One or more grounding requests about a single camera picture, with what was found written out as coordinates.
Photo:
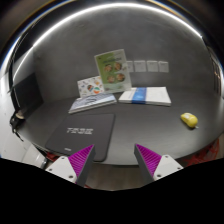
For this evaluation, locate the black chair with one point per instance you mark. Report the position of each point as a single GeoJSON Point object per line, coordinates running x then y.
{"type": "Point", "coordinates": [27, 98]}

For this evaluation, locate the white colourful card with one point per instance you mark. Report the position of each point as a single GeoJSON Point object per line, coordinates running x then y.
{"type": "Point", "coordinates": [90, 86]}

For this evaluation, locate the yellow computer mouse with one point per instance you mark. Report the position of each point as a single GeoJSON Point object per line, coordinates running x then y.
{"type": "Point", "coordinates": [189, 119]}

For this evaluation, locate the white book with blue band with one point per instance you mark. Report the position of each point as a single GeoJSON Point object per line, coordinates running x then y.
{"type": "Point", "coordinates": [146, 95]}

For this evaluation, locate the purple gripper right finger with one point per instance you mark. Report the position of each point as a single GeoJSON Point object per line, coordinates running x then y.
{"type": "Point", "coordinates": [154, 166]}

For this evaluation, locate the white wall paper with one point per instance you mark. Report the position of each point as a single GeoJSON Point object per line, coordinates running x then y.
{"type": "Point", "coordinates": [163, 66]}
{"type": "Point", "coordinates": [152, 66]}
{"type": "Point", "coordinates": [140, 66]}
{"type": "Point", "coordinates": [130, 66]}

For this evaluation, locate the black mouse pad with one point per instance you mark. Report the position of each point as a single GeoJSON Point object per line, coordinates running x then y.
{"type": "Point", "coordinates": [79, 131]}

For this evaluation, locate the green upright book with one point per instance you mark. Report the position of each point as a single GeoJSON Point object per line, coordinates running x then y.
{"type": "Point", "coordinates": [113, 70]}

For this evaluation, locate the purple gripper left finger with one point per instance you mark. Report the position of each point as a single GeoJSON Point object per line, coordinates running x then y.
{"type": "Point", "coordinates": [75, 167]}

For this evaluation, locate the striped grey book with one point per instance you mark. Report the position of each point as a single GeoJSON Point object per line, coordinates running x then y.
{"type": "Point", "coordinates": [92, 101]}

